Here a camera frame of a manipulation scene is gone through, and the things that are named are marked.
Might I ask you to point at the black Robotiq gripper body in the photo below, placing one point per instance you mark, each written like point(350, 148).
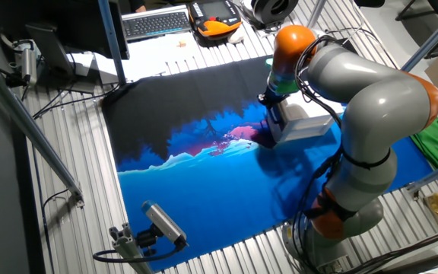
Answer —
point(270, 99)

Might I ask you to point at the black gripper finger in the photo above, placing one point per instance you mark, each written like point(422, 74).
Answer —
point(269, 114)
point(277, 116)

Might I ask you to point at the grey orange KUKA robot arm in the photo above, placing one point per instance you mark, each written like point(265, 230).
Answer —
point(378, 106)

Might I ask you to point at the person's dark sleeved forearm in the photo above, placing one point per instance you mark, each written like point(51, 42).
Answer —
point(137, 4)

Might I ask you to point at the white plastic drawer cabinet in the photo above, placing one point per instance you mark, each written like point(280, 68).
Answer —
point(306, 120)

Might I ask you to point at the printed landscape cloth mat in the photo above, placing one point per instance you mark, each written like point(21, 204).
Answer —
point(223, 190)

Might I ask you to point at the black round spool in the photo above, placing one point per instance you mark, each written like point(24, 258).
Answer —
point(274, 9)

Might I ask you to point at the orange black teach pendant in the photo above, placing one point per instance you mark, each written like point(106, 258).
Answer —
point(213, 17)

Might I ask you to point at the small wooden block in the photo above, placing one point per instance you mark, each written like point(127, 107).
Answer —
point(181, 43)

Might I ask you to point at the white paper sheet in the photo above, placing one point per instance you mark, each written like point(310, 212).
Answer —
point(154, 57)

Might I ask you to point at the black computer keyboard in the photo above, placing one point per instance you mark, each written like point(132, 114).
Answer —
point(156, 23)

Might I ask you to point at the green cloth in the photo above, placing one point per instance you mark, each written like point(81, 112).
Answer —
point(437, 148)

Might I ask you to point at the blue grey upright pole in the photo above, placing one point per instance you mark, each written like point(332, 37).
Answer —
point(112, 42)

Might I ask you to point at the black office chair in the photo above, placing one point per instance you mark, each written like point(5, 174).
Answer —
point(432, 7)

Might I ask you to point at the dark metal beam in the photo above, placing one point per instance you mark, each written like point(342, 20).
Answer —
point(420, 264)

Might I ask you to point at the black computer monitor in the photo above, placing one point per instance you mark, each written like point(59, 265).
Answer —
point(70, 26)

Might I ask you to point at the green camera mount plate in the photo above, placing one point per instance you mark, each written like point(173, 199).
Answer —
point(285, 86)

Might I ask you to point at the silver metal post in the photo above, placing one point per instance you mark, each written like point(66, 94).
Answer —
point(316, 9)

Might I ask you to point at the silver camera with blue end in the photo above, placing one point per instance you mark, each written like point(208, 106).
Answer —
point(164, 222)

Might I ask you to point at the short grey frame bar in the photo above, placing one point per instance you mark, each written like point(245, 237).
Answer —
point(435, 175)

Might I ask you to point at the grey diagonal frame bar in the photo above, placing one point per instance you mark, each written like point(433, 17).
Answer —
point(432, 38)

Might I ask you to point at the short aluminium profile mount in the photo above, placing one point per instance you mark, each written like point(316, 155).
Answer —
point(127, 247)

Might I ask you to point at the long aluminium frame bar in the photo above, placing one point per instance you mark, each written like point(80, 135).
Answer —
point(32, 133)

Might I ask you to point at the silver camera on clamp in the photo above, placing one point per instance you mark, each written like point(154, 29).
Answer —
point(29, 64)

